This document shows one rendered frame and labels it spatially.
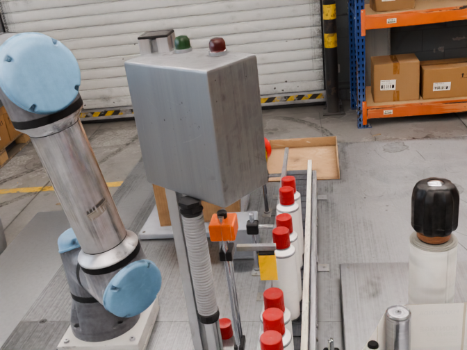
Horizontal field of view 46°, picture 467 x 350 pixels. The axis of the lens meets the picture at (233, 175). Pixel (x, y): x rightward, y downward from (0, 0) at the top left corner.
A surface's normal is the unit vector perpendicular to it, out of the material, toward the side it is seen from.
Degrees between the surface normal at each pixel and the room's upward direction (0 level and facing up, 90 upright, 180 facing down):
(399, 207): 0
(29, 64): 80
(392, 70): 90
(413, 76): 90
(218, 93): 90
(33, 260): 0
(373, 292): 0
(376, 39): 90
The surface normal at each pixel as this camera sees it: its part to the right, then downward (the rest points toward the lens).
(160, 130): -0.68, 0.37
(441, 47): -0.09, 0.42
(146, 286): 0.65, 0.32
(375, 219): -0.11, -0.91
